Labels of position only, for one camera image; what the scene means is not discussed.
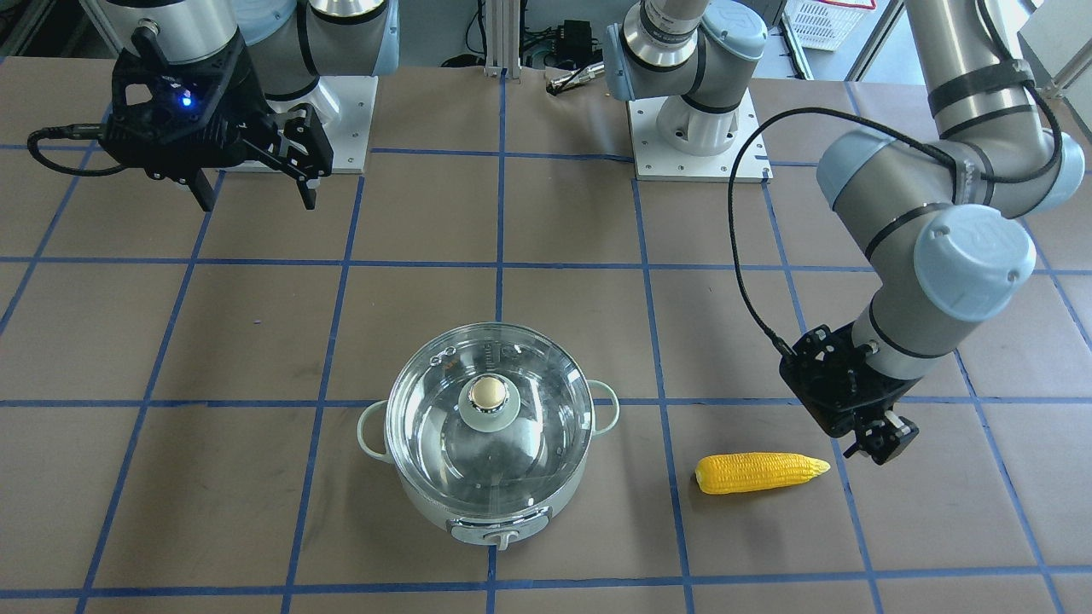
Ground glass pot lid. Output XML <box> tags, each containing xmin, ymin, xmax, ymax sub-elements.
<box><xmin>385</xmin><ymin>321</ymin><xmax>595</xmax><ymax>497</ymax></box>

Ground yellow corn cob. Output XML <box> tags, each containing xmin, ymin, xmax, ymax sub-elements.
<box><xmin>695</xmin><ymin>452</ymin><xmax>831</xmax><ymax>495</ymax></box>

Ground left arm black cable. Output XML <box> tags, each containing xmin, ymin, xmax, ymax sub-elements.
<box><xmin>727</xmin><ymin>60</ymin><xmax>1064</xmax><ymax>356</ymax></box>

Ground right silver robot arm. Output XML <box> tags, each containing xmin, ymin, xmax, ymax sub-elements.
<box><xmin>97</xmin><ymin>1</ymin><xmax>399</xmax><ymax>212</ymax></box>

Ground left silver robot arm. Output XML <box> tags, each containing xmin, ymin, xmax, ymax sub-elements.
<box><xmin>603</xmin><ymin>1</ymin><xmax>1085</xmax><ymax>464</ymax></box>

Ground pale green cooking pot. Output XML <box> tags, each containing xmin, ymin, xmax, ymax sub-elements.
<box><xmin>357</xmin><ymin>322</ymin><xmax>620</xmax><ymax>551</ymax></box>

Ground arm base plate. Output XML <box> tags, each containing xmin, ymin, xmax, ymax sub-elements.
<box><xmin>222</xmin><ymin>76</ymin><xmax>379</xmax><ymax>176</ymax></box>
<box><xmin>627</xmin><ymin>90</ymin><xmax>773</xmax><ymax>182</ymax></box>

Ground aluminium frame post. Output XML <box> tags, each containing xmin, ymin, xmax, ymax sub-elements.
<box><xmin>483</xmin><ymin>0</ymin><xmax>523</xmax><ymax>81</ymax></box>

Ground black power adapter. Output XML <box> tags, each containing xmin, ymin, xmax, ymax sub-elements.
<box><xmin>553</xmin><ymin>20</ymin><xmax>594</xmax><ymax>63</ymax></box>

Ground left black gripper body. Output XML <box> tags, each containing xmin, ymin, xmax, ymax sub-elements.
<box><xmin>778</xmin><ymin>324</ymin><xmax>906</xmax><ymax>437</ymax></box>

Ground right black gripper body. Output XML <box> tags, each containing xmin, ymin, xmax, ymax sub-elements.
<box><xmin>98</xmin><ymin>32</ymin><xmax>278</xmax><ymax>187</ymax></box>

